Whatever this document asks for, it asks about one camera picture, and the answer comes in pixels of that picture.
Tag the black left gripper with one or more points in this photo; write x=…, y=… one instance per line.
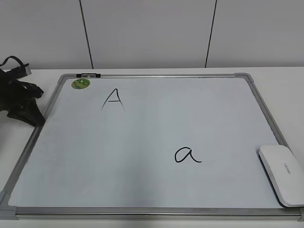
x=14, y=95

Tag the white board eraser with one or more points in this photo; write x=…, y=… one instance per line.
x=285, y=174

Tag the round green sticker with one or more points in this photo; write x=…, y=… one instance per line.
x=81, y=83

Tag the black and silver hanger clip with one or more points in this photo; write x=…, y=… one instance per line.
x=88, y=75

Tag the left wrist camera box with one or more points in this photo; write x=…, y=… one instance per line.
x=19, y=72

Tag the white board with grey frame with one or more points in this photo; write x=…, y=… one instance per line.
x=149, y=146

